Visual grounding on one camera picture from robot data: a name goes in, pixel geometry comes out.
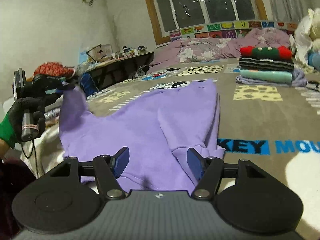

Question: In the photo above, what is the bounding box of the lavender folded garment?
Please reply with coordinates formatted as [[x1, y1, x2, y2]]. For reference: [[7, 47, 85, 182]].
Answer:
[[236, 69, 307, 87]]

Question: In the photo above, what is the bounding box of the large dark window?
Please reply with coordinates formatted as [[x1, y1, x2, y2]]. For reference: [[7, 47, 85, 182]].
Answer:
[[145, 0, 267, 45]]

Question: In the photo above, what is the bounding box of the black striped folded garment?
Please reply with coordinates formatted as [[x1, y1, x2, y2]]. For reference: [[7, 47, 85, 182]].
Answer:
[[239, 57, 295, 72]]

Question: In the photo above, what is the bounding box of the black gloved left hand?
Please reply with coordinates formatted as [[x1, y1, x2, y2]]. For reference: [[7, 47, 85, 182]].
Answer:
[[7, 97, 46, 143]]

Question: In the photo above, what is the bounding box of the green sleeve forearm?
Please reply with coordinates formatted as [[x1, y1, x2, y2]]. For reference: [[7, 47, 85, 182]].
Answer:
[[0, 112, 18, 158]]

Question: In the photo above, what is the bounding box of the red green knitted sweater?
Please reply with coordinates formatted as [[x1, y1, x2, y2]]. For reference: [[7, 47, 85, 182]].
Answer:
[[240, 46, 292, 61]]

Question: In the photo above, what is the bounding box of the pink floral quilt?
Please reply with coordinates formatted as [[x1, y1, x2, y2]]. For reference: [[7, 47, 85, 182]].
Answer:
[[147, 28, 290, 74]]

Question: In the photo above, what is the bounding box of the purple sweatshirt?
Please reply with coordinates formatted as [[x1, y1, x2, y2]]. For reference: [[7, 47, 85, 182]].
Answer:
[[59, 80, 225, 192]]

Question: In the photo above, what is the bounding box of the teal folded garment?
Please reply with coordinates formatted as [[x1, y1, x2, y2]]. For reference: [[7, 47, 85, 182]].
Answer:
[[240, 69, 292, 84]]

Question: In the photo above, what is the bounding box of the blue bag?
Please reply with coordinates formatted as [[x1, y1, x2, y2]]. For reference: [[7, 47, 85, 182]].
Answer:
[[80, 73, 99, 97]]

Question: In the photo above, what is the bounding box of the dark low table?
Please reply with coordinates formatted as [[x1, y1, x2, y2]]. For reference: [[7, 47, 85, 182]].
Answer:
[[86, 51, 154, 90]]

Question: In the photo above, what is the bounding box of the white plush toy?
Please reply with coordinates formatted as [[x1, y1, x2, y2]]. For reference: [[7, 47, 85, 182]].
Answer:
[[290, 8, 319, 74]]

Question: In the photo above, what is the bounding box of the colourful cartoon border strip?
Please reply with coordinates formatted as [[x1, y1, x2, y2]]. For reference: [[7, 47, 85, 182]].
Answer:
[[169, 20, 298, 41]]

